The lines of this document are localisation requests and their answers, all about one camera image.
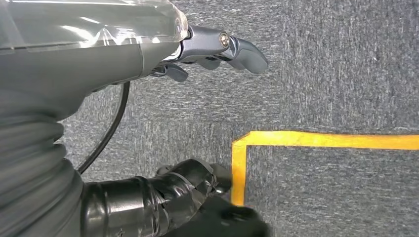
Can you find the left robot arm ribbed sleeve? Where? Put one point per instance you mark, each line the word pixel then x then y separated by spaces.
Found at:
pixel 32 180

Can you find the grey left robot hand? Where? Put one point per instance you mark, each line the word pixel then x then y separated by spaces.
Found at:
pixel 65 65

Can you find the black rounded robot part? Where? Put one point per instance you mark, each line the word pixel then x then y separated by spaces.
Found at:
pixel 229 222

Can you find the yellow floor tape square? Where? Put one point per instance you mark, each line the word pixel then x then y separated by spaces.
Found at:
pixel 327 140

